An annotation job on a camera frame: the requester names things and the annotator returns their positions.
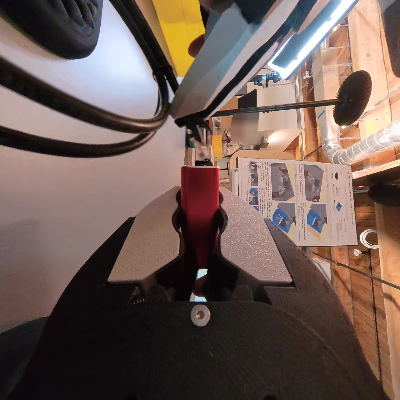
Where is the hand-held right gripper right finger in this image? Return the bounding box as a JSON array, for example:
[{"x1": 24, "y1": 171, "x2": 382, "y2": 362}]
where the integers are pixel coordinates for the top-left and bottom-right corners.
[{"x1": 218, "y1": 186, "x2": 294, "y2": 287}]

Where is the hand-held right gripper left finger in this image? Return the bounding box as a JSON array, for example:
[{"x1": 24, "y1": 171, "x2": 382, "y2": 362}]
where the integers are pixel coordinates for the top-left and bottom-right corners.
[{"x1": 107, "y1": 186, "x2": 182, "y2": 285}]

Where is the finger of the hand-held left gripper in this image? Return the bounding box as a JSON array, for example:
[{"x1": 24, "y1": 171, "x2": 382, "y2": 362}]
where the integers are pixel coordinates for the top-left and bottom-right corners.
[{"x1": 170, "y1": 0, "x2": 282, "y2": 121}]

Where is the yellow plastic bin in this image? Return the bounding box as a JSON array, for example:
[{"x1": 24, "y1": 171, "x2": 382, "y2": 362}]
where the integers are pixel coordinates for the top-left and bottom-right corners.
[{"x1": 151, "y1": 0, "x2": 207, "y2": 78}]

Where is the red ethernet splitter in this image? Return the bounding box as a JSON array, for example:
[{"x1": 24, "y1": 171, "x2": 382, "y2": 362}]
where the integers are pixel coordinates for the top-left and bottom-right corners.
[{"x1": 180, "y1": 166, "x2": 220, "y2": 274}]

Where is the black ethernet cable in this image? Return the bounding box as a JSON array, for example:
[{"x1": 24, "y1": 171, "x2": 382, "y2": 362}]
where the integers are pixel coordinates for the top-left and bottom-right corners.
[{"x1": 0, "y1": 0, "x2": 216, "y2": 158}]

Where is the grey desk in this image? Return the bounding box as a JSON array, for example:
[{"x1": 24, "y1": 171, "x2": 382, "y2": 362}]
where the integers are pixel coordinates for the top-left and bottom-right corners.
[{"x1": 0, "y1": 0, "x2": 191, "y2": 335}]

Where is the black wrist rest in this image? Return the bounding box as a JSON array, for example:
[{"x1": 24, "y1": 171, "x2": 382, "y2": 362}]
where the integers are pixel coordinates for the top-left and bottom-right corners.
[{"x1": 0, "y1": 0, "x2": 104, "y2": 60}]

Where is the instruction board with wooden frame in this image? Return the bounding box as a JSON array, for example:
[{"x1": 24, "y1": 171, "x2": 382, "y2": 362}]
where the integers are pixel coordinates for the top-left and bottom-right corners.
[{"x1": 229, "y1": 151, "x2": 359, "y2": 248}]

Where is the white cable coil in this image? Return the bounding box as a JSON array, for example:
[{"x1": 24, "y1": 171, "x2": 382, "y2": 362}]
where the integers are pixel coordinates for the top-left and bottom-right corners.
[{"x1": 359, "y1": 229, "x2": 381, "y2": 249}]

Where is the silver ventilation duct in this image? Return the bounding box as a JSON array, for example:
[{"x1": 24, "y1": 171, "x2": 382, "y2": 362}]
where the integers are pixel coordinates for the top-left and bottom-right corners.
[{"x1": 322, "y1": 118, "x2": 400, "y2": 166}]

